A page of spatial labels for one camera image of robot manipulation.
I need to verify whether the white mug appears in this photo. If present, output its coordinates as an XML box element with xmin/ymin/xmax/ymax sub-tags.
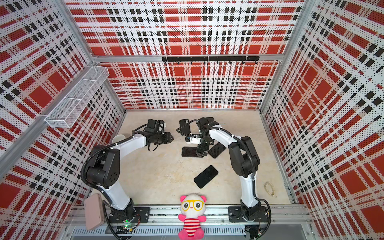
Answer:
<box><xmin>112</xmin><ymin>135</ymin><xmax>126</xmax><ymax>143</ymax></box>

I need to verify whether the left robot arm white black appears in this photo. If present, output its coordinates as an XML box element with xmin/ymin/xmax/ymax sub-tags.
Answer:
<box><xmin>81</xmin><ymin>119</ymin><xmax>174</xmax><ymax>212</ymax></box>

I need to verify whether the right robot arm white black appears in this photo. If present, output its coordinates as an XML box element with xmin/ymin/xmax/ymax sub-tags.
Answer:
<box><xmin>177</xmin><ymin>117</ymin><xmax>260</xmax><ymax>210</ymax></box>

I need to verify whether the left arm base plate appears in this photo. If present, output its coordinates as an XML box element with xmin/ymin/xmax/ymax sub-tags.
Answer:
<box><xmin>107</xmin><ymin>207</ymin><xmax>151</xmax><ymax>224</ymax></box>

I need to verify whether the black phone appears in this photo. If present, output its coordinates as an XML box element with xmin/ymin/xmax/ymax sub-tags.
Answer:
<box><xmin>182</xmin><ymin>147</ymin><xmax>206</xmax><ymax>158</ymax></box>
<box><xmin>194</xmin><ymin>165</ymin><xmax>219</xmax><ymax>189</ymax></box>

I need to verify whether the white wire mesh basket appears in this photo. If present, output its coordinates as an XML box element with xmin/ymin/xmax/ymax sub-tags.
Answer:
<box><xmin>45</xmin><ymin>66</ymin><xmax>109</xmax><ymax>129</ymax></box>

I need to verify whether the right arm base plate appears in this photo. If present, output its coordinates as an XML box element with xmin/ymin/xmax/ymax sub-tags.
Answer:
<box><xmin>228</xmin><ymin>206</ymin><xmax>270</xmax><ymax>223</ymax></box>

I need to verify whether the pink phone case at edge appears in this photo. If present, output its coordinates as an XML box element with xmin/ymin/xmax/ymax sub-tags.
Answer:
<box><xmin>85</xmin><ymin>194</ymin><xmax>105</xmax><ymax>231</ymax></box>

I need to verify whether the black phone case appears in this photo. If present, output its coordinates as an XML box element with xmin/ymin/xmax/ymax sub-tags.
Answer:
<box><xmin>179</xmin><ymin>119</ymin><xmax>191</xmax><ymax>136</ymax></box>

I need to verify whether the pink panda plush toy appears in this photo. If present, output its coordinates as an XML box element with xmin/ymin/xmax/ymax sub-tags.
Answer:
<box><xmin>178</xmin><ymin>194</ymin><xmax>207</xmax><ymax>240</ymax></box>

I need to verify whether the black wall hook rail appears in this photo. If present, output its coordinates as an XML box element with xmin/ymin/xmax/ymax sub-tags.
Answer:
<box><xmin>162</xmin><ymin>56</ymin><xmax>260</xmax><ymax>64</ymax></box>

